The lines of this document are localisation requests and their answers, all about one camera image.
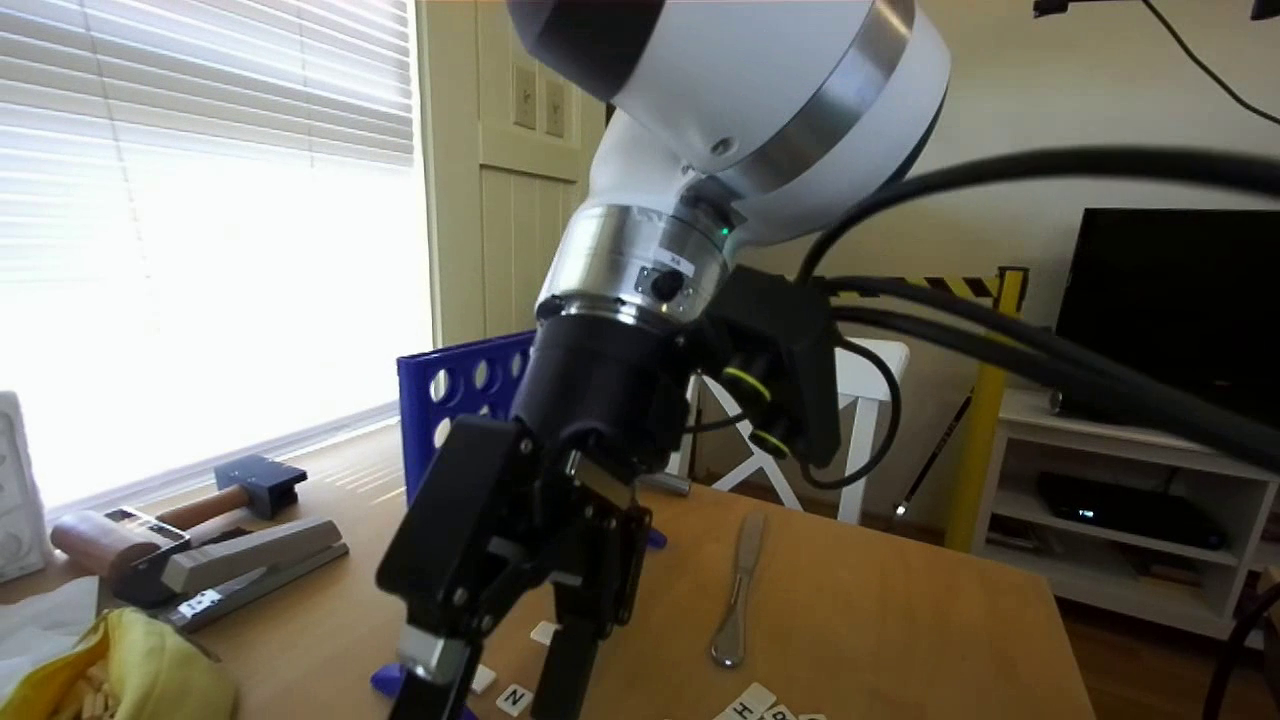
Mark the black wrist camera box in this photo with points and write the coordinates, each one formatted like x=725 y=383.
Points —
x=792 y=365

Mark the white cross-back chair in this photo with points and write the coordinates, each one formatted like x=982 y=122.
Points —
x=875 y=414

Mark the white packaging box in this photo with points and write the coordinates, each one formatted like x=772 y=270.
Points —
x=23 y=494

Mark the cream wall switch plate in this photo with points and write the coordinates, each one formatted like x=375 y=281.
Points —
x=552 y=109
x=525 y=103

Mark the yellow stanchion post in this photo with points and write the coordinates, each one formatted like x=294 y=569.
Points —
x=992 y=453

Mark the blue head wooden hammer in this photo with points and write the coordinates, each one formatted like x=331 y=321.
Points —
x=263 y=481

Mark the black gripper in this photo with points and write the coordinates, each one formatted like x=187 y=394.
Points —
x=600 y=387

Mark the black flat screen television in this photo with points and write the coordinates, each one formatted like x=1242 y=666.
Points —
x=1174 y=292

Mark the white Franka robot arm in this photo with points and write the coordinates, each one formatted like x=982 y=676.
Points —
x=744 y=83

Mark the white letter tile N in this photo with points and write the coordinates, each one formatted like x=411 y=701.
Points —
x=513 y=697

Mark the white plastic bag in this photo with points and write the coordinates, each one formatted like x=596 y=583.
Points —
x=35 y=627

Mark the white window blinds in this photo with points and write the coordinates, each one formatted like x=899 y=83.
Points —
x=202 y=203

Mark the black set-top box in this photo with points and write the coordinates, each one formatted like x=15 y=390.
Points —
x=1135 y=513

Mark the yellow crumpled bag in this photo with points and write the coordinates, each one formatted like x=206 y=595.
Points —
x=123 y=672

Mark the white television stand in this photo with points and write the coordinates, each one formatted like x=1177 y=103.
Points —
x=1135 y=584

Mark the grey stapler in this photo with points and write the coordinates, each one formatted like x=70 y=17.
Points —
x=254 y=562

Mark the black yellow barrier belt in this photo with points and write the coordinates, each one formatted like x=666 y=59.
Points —
x=962 y=287

